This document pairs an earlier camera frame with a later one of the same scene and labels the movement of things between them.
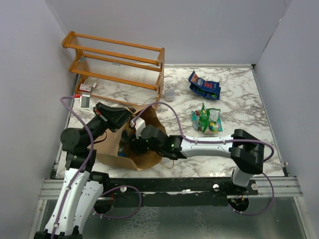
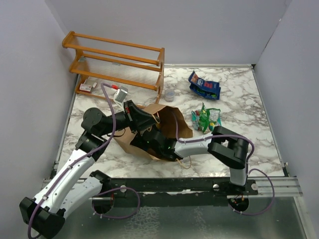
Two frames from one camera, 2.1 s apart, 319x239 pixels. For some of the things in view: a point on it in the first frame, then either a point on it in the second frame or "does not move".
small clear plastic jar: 169,94 does not move
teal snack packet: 208,121 does not move
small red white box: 85,87 does not move
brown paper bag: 108,148 -> 171,123
